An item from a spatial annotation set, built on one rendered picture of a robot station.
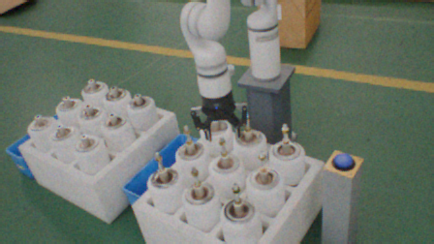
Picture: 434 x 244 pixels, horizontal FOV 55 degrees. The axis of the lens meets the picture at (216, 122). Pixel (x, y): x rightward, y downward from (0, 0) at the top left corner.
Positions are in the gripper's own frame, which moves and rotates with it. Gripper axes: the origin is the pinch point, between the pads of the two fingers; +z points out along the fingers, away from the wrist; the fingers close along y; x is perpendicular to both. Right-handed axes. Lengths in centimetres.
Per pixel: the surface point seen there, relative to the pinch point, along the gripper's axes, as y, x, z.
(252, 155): 6.5, 4.9, 12.2
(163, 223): -17.6, -12.5, 17.6
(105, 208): -40.6, 3.2, 28.3
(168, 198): -15.8, -8.5, 12.5
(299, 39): 31, 106, 31
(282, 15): 24, 109, 19
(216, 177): -3.0, -4.1, 10.8
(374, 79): 58, 72, 36
